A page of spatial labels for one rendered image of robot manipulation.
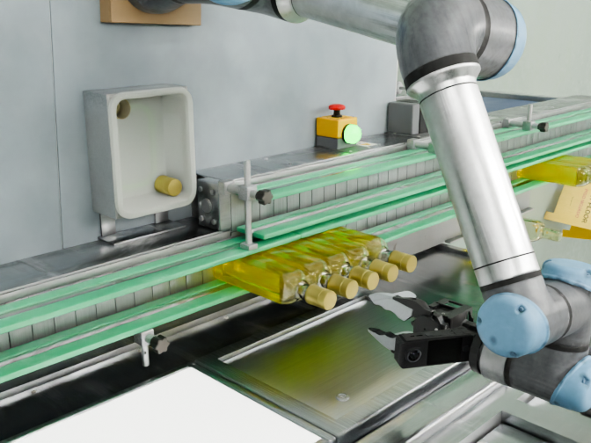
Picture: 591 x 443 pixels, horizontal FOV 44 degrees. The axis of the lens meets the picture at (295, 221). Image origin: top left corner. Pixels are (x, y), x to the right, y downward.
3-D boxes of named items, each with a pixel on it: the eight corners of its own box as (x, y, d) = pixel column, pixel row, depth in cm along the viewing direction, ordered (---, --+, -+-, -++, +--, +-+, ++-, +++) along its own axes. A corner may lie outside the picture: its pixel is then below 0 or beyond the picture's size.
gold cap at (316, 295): (304, 306, 126) (323, 313, 123) (304, 286, 125) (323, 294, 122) (318, 300, 128) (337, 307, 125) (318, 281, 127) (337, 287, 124)
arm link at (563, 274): (580, 278, 88) (565, 363, 90) (613, 266, 96) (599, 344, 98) (520, 262, 93) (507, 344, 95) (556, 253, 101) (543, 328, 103)
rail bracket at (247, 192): (218, 242, 140) (263, 257, 131) (215, 156, 135) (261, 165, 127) (230, 238, 142) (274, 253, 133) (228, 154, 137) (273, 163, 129)
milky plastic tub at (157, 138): (93, 213, 134) (119, 221, 128) (83, 90, 127) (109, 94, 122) (171, 195, 146) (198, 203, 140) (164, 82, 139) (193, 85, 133)
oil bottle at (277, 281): (213, 279, 141) (290, 309, 127) (211, 251, 140) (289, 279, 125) (235, 271, 145) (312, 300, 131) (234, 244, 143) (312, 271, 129)
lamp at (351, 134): (341, 144, 169) (351, 145, 167) (341, 125, 168) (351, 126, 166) (353, 141, 172) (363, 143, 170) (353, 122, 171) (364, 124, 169)
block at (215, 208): (195, 225, 144) (217, 233, 139) (193, 178, 141) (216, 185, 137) (209, 221, 146) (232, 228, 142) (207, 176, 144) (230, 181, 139)
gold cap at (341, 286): (326, 294, 129) (345, 301, 126) (327, 276, 128) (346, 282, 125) (339, 290, 132) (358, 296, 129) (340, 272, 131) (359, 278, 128)
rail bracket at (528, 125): (499, 127, 209) (543, 133, 200) (501, 102, 207) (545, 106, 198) (507, 126, 212) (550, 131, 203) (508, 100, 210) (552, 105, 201)
